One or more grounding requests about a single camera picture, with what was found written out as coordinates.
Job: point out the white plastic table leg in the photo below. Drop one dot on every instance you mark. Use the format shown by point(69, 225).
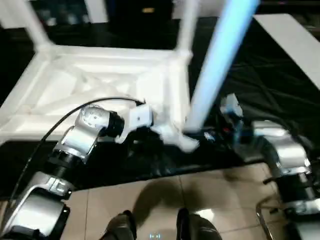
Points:
point(186, 25)
point(35, 25)
point(217, 62)

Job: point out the white plastic table top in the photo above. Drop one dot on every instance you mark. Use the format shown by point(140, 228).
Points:
point(75, 62)

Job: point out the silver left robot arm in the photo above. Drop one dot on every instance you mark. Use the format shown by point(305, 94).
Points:
point(80, 135)

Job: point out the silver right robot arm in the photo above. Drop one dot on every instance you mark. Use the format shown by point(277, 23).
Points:
point(290, 150)

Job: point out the black table mat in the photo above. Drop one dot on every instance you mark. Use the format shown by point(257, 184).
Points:
point(262, 75)

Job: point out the dark left robot foot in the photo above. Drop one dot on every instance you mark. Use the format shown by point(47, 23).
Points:
point(121, 226)

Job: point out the glossy black box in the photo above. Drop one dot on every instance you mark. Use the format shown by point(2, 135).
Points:
point(140, 25)

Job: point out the white flat board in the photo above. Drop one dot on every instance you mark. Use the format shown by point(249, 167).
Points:
point(287, 42)

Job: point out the white cabinet with glass doors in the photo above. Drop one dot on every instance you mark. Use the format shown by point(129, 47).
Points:
point(97, 12)

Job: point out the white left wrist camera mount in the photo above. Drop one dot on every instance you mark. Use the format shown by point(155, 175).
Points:
point(140, 116)

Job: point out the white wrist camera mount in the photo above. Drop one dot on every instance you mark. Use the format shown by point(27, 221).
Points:
point(140, 116)
point(232, 103)

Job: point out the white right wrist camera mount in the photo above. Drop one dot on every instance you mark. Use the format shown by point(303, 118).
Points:
point(232, 103)

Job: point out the chrome tube frame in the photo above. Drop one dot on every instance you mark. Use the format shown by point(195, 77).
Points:
point(261, 220)

